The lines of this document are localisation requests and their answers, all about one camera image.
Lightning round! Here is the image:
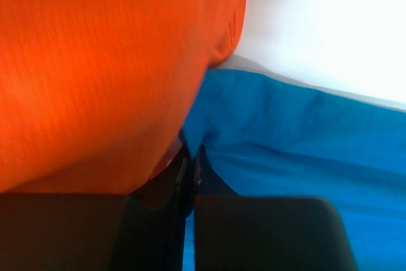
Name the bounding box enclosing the orange t shirt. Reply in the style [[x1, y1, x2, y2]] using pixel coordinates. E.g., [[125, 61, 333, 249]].
[[1, 0, 246, 194]]

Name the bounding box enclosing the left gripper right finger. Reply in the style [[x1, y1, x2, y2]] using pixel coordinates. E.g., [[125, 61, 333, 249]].
[[193, 147, 238, 270]]

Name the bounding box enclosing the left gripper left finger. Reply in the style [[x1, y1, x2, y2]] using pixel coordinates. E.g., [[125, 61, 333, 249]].
[[131, 147, 192, 270]]

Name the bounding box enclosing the blue t shirt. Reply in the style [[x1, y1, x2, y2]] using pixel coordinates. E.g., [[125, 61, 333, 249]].
[[183, 69, 405, 270]]

